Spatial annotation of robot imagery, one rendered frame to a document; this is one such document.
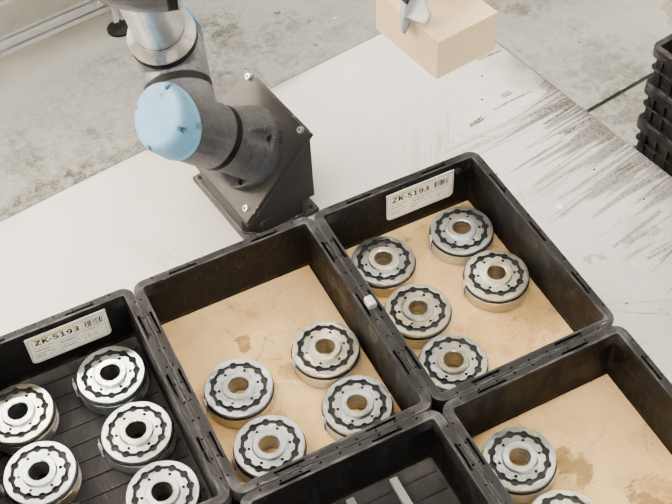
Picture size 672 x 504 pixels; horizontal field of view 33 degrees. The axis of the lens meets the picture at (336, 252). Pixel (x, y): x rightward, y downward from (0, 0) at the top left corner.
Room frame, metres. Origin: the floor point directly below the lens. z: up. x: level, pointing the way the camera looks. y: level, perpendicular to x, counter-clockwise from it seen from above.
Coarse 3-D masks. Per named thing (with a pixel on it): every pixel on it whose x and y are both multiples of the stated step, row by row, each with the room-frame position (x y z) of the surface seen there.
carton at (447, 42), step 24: (384, 0) 1.47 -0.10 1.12; (432, 0) 1.46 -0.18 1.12; (456, 0) 1.45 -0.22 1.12; (480, 0) 1.45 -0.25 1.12; (384, 24) 1.47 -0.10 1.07; (432, 24) 1.40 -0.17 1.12; (456, 24) 1.39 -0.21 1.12; (480, 24) 1.40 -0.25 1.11; (408, 48) 1.41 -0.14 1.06; (432, 48) 1.36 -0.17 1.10; (456, 48) 1.37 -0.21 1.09; (480, 48) 1.40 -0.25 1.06; (432, 72) 1.36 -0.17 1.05
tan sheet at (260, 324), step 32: (256, 288) 1.12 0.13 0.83; (288, 288) 1.12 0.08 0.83; (320, 288) 1.12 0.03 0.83; (192, 320) 1.07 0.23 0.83; (224, 320) 1.06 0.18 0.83; (256, 320) 1.06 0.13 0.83; (288, 320) 1.06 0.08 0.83; (320, 320) 1.05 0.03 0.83; (192, 352) 1.01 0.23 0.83; (224, 352) 1.00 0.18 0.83; (256, 352) 1.00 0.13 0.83; (288, 352) 1.00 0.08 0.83; (192, 384) 0.95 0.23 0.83; (288, 384) 0.94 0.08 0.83; (384, 384) 0.93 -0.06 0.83; (288, 416) 0.88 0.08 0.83; (320, 416) 0.88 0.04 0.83; (224, 448) 0.84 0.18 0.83
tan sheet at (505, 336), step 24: (432, 216) 1.25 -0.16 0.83; (408, 240) 1.21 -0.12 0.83; (432, 264) 1.15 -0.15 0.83; (456, 288) 1.10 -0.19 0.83; (528, 288) 1.09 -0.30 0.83; (456, 312) 1.05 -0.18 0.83; (480, 312) 1.05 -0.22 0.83; (504, 312) 1.05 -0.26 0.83; (528, 312) 1.04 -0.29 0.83; (552, 312) 1.04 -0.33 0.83; (480, 336) 1.00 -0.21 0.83; (504, 336) 1.00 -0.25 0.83; (528, 336) 1.00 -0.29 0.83; (552, 336) 0.99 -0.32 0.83; (504, 360) 0.96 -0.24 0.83
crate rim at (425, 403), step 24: (264, 240) 1.14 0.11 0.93; (192, 264) 1.10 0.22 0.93; (336, 264) 1.08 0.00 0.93; (144, 288) 1.06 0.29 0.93; (144, 312) 1.01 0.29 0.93; (384, 336) 0.94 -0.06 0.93; (168, 360) 0.92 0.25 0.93; (192, 408) 0.84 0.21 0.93; (408, 408) 0.82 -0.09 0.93; (360, 432) 0.79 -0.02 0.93; (216, 456) 0.77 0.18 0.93; (312, 456) 0.76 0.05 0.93; (264, 480) 0.72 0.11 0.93
